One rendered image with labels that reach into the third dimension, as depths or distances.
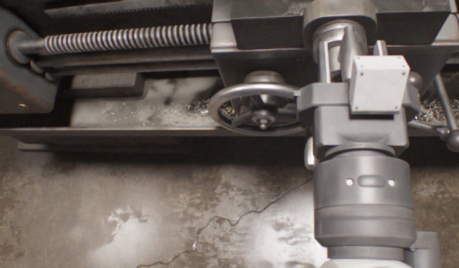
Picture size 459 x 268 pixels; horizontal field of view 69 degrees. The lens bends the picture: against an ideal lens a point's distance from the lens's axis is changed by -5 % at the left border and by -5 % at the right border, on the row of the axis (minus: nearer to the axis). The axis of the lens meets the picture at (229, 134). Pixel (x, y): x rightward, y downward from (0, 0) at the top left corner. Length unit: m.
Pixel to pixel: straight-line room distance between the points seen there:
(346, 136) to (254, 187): 0.99
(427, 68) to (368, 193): 0.41
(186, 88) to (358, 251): 0.81
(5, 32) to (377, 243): 0.82
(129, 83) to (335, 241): 0.82
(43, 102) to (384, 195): 0.84
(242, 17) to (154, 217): 1.00
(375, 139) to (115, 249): 1.21
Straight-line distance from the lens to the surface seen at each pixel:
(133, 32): 0.76
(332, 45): 0.47
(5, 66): 0.89
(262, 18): 0.51
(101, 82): 1.07
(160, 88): 1.06
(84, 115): 1.14
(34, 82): 0.95
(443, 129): 0.82
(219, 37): 0.60
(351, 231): 0.30
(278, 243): 1.27
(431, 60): 0.66
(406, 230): 0.31
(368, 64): 0.31
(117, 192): 1.46
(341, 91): 0.35
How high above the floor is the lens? 1.27
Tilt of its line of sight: 67 degrees down
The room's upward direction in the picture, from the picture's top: 25 degrees counter-clockwise
